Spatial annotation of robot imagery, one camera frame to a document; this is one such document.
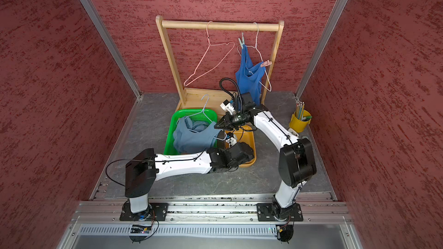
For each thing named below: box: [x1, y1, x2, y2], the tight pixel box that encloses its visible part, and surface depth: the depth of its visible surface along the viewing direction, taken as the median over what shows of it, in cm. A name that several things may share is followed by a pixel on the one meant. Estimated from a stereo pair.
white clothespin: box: [225, 137, 238, 148], surface depth 75 cm
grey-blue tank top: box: [173, 116, 223, 154], surface depth 88 cm
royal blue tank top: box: [235, 44, 266, 105], surface depth 87 cm
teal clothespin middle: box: [238, 32, 245, 49], surface depth 87 cm
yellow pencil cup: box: [288, 101, 313, 134], surface depth 97 cm
